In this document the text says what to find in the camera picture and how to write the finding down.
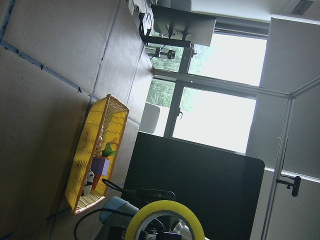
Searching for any purple foam block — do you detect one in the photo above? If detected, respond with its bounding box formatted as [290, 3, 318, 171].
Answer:
[90, 157, 110, 176]

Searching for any black partition panel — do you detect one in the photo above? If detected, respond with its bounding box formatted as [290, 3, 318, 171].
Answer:
[124, 132, 265, 240]

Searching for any black clamp camera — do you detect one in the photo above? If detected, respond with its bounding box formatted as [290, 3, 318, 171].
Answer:
[276, 176, 302, 197]

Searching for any yellow tape roll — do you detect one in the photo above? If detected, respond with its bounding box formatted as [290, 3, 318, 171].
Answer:
[124, 200, 205, 240]

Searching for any yellow plastic basket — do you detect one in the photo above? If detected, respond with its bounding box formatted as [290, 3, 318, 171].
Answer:
[65, 94, 129, 215]

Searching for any black monitor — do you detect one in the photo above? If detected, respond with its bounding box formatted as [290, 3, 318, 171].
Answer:
[148, 5, 216, 48]

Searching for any panda toy figure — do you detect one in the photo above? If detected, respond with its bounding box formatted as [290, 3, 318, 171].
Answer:
[81, 169, 95, 197]

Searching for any toy croissant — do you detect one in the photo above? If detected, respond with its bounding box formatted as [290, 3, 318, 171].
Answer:
[96, 135, 103, 150]

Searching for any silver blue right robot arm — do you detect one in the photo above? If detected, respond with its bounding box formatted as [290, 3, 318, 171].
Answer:
[95, 196, 139, 240]

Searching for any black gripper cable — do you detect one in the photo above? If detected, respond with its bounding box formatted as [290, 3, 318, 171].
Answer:
[73, 178, 176, 240]

